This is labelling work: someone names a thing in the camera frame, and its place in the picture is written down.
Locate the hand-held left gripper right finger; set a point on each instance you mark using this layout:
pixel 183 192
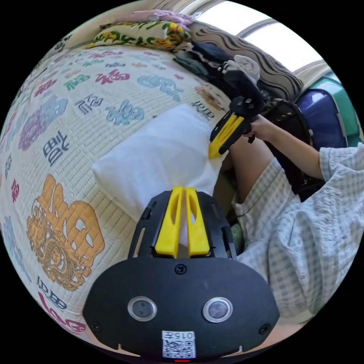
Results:
pixel 199 236

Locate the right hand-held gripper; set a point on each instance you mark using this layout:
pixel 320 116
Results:
pixel 248 105

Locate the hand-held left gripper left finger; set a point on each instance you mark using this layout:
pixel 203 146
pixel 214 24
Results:
pixel 167 227

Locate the white t-shirt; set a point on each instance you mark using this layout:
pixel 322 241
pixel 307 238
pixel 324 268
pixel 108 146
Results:
pixel 159 159

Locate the person's right forearm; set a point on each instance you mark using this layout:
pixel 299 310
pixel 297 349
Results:
pixel 295 153

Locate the person's right hand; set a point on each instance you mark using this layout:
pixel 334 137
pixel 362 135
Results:
pixel 262 128

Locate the black bag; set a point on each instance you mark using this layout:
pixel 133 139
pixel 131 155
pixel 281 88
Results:
pixel 295 119

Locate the brown cushion with wavy stripes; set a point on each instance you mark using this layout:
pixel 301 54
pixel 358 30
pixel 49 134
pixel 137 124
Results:
pixel 270 68

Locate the pile of clothes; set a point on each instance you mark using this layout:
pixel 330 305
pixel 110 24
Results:
pixel 199 58

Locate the dark blue glossy case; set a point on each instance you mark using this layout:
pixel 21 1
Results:
pixel 321 116

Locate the person's body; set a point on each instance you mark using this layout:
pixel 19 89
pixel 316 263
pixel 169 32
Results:
pixel 298 233

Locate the window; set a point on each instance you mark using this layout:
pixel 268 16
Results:
pixel 284 42

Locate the bed with printed quilted sheet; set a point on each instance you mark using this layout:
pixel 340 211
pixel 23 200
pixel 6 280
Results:
pixel 93 136

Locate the pillow with yellow green print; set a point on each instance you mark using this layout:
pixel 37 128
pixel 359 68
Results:
pixel 133 37

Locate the pink folded cloth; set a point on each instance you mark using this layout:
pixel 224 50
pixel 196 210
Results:
pixel 159 17

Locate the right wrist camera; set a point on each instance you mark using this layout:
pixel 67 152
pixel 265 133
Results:
pixel 241 82

